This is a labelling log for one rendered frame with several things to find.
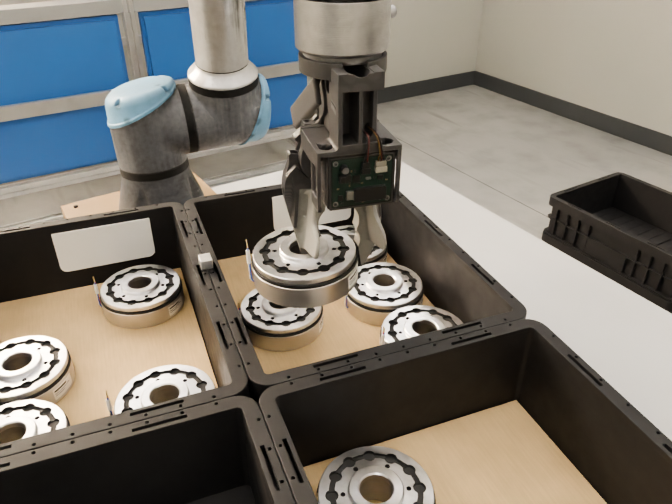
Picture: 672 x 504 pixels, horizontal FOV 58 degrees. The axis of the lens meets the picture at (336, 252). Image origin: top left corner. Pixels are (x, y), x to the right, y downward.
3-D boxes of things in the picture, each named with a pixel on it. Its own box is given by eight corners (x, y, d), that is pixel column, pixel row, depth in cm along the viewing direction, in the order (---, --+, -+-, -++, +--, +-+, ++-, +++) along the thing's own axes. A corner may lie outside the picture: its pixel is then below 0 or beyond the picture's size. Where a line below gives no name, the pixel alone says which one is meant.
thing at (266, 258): (245, 238, 63) (245, 233, 62) (339, 222, 65) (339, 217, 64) (262, 293, 54) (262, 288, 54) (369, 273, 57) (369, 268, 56)
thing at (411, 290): (333, 275, 82) (333, 271, 82) (399, 259, 86) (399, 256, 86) (366, 317, 75) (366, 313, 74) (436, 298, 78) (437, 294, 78)
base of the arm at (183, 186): (109, 208, 112) (96, 158, 107) (186, 185, 119) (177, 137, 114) (138, 240, 102) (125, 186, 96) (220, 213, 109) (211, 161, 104)
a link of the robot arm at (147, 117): (114, 154, 108) (96, 78, 101) (190, 141, 112) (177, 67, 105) (120, 179, 99) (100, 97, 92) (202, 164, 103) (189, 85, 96)
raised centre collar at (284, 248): (274, 242, 61) (274, 237, 60) (322, 234, 62) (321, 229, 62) (284, 268, 57) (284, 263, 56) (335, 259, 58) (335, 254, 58)
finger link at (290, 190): (279, 227, 56) (292, 137, 52) (275, 220, 58) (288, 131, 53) (327, 229, 58) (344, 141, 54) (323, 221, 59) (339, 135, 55)
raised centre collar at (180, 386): (141, 386, 64) (140, 381, 64) (188, 378, 65) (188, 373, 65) (140, 420, 60) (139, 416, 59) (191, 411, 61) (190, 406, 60)
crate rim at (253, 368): (183, 214, 87) (181, 199, 85) (375, 182, 96) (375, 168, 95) (255, 409, 55) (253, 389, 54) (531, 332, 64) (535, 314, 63)
